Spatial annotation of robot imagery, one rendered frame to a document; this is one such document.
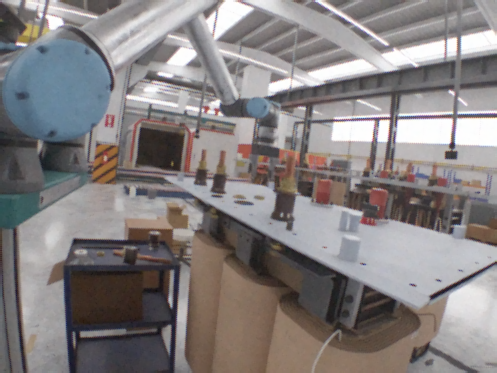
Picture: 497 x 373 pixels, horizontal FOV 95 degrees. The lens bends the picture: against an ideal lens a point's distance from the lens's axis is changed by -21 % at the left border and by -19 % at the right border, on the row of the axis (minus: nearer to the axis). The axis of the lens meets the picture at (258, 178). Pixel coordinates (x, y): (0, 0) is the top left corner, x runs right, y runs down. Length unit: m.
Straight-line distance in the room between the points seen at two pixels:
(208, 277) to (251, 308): 0.45
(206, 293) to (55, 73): 1.35
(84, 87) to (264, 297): 0.93
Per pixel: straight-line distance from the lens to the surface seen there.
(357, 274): 0.55
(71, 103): 0.46
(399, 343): 0.97
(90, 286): 1.73
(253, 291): 1.13
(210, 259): 1.50
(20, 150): 0.63
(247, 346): 1.26
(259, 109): 1.19
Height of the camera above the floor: 1.54
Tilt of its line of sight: 3 degrees down
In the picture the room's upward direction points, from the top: 8 degrees clockwise
